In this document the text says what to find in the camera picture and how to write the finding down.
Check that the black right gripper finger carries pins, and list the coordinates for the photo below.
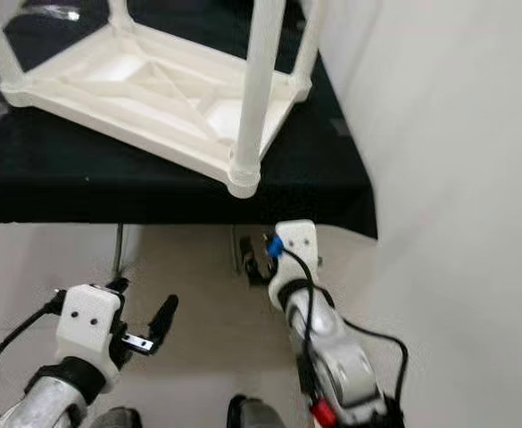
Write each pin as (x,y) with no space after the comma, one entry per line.
(254,260)

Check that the clear tape strip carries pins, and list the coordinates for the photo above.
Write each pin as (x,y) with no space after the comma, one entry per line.
(53,12)

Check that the grey left robot foot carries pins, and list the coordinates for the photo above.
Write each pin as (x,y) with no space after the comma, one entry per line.
(113,419)

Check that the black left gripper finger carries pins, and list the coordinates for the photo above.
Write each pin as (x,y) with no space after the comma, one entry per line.
(116,285)
(164,317)

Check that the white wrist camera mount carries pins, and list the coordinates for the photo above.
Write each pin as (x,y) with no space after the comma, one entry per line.
(298,245)
(89,325)

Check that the small grey tape piece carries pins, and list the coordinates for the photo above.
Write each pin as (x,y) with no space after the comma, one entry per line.
(341,127)

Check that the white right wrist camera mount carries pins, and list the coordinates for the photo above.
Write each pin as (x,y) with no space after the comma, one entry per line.
(298,245)

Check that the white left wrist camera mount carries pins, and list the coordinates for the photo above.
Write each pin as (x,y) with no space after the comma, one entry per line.
(89,325)

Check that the grey right robot foot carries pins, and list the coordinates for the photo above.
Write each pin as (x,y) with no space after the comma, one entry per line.
(256,412)

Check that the grey robot foot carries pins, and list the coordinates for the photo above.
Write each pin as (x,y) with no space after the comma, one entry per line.
(256,412)
(113,419)

